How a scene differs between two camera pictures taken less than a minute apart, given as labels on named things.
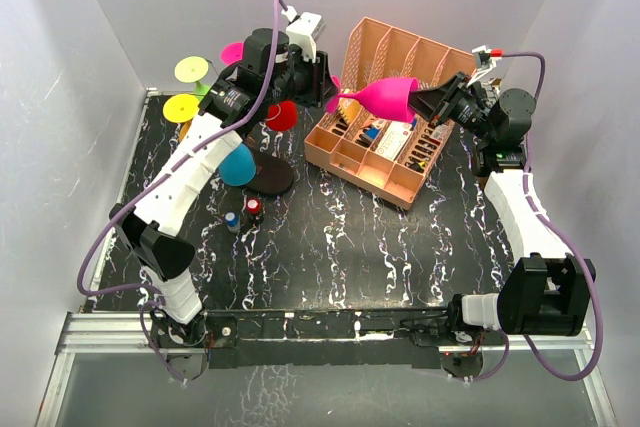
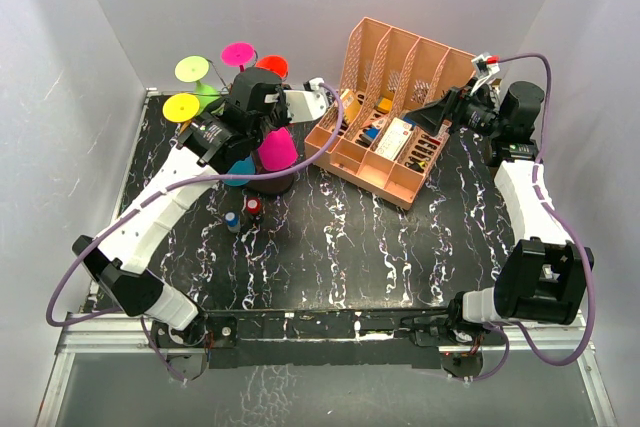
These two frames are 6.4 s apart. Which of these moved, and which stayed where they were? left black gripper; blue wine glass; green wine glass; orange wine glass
Moved: left black gripper
Stayed: green wine glass; orange wine glass; blue wine glass
